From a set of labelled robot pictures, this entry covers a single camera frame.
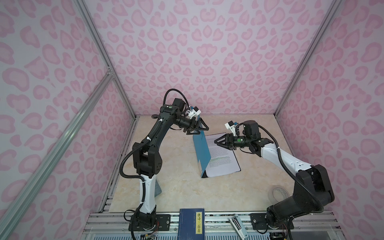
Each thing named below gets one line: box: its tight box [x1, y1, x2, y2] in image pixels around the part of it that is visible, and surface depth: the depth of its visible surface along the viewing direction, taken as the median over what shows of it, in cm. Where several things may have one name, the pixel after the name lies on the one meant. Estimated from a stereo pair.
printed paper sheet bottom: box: [205, 132, 241, 178], surface depth 95 cm
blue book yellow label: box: [177, 208, 205, 240], surface depth 73 cm
